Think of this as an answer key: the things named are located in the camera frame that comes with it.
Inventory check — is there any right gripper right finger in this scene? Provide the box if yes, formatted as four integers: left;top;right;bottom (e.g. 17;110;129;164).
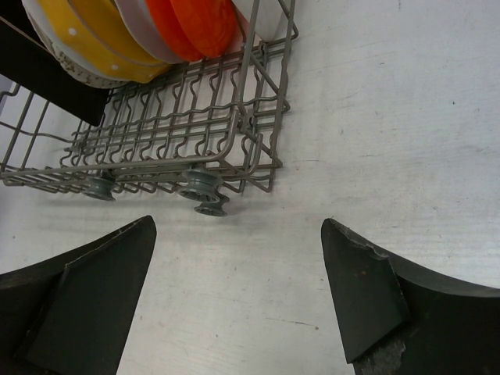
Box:
321;219;499;374

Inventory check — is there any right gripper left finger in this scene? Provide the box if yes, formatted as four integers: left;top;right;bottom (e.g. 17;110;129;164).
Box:
1;216;157;374

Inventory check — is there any speckled beige small plate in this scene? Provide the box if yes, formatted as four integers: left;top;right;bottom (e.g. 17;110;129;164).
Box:
41;37;127;89

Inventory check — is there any teal square brown-rimmed plate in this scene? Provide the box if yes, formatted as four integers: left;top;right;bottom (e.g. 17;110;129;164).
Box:
1;1;109;127

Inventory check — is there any yellow dotted scalloped plate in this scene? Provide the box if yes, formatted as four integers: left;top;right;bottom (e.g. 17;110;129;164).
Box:
23;1;171;84

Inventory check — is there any light blue scalloped plate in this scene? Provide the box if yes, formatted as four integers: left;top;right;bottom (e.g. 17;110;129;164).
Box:
115;0;184;64

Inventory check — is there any orange round plate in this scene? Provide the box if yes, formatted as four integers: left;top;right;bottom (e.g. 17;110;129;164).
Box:
145;0;203;62
170;0;238;58

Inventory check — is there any white rectangular plate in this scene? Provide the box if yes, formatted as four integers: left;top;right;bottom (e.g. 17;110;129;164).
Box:
233;0;287;42

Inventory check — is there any grey wire dish rack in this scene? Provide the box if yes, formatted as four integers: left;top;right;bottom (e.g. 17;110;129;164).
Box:
1;1;298;216

